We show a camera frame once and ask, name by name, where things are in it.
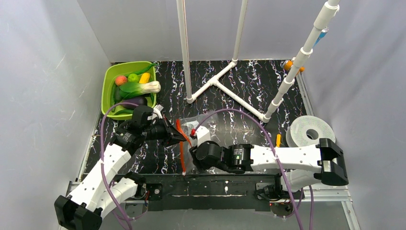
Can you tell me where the toy purple eggplant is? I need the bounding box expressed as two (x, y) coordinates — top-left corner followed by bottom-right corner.
(123, 96), (148, 110)

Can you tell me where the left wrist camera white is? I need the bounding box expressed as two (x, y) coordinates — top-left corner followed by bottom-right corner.
(152, 104), (164, 119)

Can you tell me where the orange clamp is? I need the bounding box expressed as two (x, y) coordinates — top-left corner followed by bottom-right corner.
(282, 60), (305, 73)

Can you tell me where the black marble pattern mat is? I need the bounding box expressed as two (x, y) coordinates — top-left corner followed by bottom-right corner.
(120, 60), (313, 174)

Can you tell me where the aluminium rail frame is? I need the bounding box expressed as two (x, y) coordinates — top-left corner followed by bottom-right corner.
(58, 71), (361, 230)

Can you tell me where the toy peach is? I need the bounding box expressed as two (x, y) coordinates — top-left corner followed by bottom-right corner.
(114, 75), (128, 86)

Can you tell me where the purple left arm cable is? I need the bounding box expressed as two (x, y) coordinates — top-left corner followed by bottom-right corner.
(99, 102), (150, 230)

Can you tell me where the toy green lime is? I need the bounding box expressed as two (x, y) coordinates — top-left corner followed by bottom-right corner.
(127, 73), (140, 83)

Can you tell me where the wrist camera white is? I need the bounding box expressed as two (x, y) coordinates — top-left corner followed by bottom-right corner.
(152, 104), (164, 119)
(190, 126), (211, 147)

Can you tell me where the white PVC pipe frame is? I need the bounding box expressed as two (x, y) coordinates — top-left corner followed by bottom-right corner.
(176, 0), (340, 124)

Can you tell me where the toy green chili pepper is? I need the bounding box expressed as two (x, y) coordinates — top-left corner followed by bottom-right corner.
(124, 63), (157, 77)

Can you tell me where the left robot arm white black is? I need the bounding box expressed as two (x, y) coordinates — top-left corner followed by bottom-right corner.
(54, 104), (186, 230)

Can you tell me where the toy bok choy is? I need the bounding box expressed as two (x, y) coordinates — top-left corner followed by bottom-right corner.
(119, 81), (161, 99)

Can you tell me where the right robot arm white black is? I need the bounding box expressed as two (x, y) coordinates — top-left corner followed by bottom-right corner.
(190, 138), (349, 192)

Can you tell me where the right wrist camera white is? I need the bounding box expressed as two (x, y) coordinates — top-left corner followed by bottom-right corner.
(190, 126), (211, 147)

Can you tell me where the yellow handle screwdriver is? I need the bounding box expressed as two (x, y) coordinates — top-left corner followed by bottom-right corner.
(275, 134), (282, 148)

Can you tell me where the toy green cucumber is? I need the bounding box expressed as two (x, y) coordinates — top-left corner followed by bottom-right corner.
(110, 83), (117, 106)

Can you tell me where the green plastic basin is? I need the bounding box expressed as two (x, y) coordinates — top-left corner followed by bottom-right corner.
(101, 61), (152, 121)

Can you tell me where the clear zip bag orange zipper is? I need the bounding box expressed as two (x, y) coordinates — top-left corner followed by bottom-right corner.
(175, 111), (254, 175)

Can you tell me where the toy yellow corn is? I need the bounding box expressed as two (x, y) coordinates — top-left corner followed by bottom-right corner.
(138, 72), (151, 84)

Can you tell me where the white filament spool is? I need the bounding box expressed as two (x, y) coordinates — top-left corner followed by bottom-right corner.
(286, 115), (336, 148)

